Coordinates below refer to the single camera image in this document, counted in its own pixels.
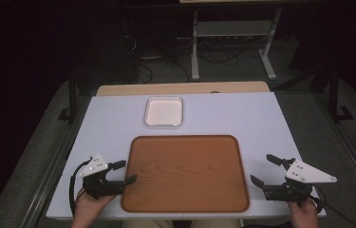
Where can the aluminium rail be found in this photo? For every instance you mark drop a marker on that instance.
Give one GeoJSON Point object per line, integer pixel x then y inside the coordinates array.
{"type": "Point", "coordinates": [354, 158]}
{"type": "Point", "coordinates": [47, 180]}

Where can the white metal stand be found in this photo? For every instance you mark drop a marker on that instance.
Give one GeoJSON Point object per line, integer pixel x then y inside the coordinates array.
{"type": "Point", "coordinates": [194, 47]}

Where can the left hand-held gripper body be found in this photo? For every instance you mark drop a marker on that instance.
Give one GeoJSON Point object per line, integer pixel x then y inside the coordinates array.
{"type": "Point", "coordinates": [98, 186]}

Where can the person's left leg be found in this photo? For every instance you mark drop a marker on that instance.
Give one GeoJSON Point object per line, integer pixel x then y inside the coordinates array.
{"type": "Point", "coordinates": [148, 224]}

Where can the brown wooden tray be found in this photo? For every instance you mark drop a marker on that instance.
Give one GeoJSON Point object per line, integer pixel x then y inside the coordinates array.
{"type": "Point", "coordinates": [185, 174]}

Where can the person's left hand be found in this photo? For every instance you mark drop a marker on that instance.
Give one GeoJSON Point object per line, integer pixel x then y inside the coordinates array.
{"type": "Point", "coordinates": [88, 207]}

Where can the black metal frame post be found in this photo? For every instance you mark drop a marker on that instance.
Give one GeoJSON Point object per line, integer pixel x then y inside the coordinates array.
{"type": "Point", "coordinates": [334, 95]}
{"type": "Point", "coordinates": [72, 95]}

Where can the white square dish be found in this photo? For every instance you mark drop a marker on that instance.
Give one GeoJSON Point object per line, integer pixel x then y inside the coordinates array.
{"type": "Point", "coordinates": [163, 111]}

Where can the person's right leg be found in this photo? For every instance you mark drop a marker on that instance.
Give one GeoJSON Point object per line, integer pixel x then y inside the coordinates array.
{"type": "Point", "coordinates": [216, 224]}

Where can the person's right hand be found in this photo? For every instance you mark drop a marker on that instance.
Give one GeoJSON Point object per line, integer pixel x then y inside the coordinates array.
{"type": "Point", "coordinates": [303, 213]}

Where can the person's leg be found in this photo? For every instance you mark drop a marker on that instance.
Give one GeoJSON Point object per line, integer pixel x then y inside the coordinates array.
{"type": "Point", "coordinates": [148, 224]}
{"type": "Point", "coordinates": [216, 224]}

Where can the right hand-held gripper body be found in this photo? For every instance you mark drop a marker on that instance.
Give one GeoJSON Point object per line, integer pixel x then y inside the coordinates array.
{"type": "Point", "coordinates": [305, 175]}

